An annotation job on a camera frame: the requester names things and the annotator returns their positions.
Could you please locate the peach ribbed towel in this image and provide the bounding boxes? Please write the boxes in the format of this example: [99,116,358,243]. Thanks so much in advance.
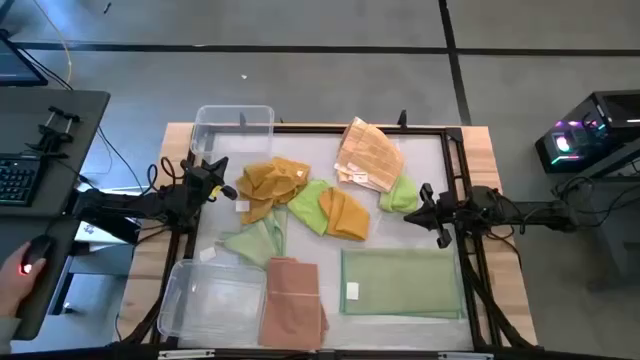
[333,116,406,194]

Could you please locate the black cable loop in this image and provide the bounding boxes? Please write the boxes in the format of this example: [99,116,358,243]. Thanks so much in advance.
[145,156,187,194]

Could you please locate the dusty pink towel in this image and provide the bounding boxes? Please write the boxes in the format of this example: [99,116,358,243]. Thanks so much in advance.
[258,256,330,351]

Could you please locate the pale green teal-edged towel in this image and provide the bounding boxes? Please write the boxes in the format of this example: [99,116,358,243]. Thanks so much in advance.
[215,206,290,270]

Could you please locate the black clamp stand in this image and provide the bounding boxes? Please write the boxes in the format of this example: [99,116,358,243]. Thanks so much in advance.
[24,104,82,160]

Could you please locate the black table frame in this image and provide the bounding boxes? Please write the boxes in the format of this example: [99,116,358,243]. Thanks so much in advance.
[114,109,539,360]

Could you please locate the computer tower RGB lights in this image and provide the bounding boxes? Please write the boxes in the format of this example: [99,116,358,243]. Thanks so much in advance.
[534,89,640,174]

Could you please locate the large pale green towel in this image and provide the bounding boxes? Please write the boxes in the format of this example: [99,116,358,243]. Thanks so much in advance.
[339,247,467,320]

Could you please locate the silver metal bracket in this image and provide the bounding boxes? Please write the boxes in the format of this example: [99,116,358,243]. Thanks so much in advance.
[158,348,216,360]
[438,351,494,360]

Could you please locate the clear plastic bin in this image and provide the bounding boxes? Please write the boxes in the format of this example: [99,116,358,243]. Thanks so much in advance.
[156,258,269,349]
[189,103,276,164]

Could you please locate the lime green towel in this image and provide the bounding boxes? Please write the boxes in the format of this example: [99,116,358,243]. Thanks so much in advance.
[286,178,332,237]

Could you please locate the black keyboard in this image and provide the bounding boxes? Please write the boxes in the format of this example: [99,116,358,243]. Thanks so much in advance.
[0,153,42,207]

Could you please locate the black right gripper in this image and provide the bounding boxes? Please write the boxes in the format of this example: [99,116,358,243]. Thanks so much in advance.
[403,183,459,250]

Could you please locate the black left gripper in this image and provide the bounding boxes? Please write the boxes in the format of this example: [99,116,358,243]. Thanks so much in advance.
[184,156,239,206]

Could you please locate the yellow cable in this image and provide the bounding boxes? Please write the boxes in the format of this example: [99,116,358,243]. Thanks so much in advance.
[32,0,74,84]

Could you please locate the dark grey desk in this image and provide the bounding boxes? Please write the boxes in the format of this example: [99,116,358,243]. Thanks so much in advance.
[0,88,111,341]

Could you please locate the black mouse red light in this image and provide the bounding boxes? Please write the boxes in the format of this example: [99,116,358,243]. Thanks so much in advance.
[18,233,55,277]

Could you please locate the computer monitor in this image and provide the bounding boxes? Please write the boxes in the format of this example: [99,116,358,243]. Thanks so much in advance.
[0,29,49,88]

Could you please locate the person's forearm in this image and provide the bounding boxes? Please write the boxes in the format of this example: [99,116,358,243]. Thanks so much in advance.
[0,315,22,355]

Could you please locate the bright green fluffy towel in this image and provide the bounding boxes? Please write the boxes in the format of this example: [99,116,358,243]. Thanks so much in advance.
[378,173,420,215]

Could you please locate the mustard yellow towel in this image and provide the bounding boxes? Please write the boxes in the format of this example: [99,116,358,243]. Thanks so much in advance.
[234,156,311,225]
[318,186,371,242]

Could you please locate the person's hand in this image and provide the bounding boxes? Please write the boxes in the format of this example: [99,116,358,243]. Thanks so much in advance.
[0,242,49,319]

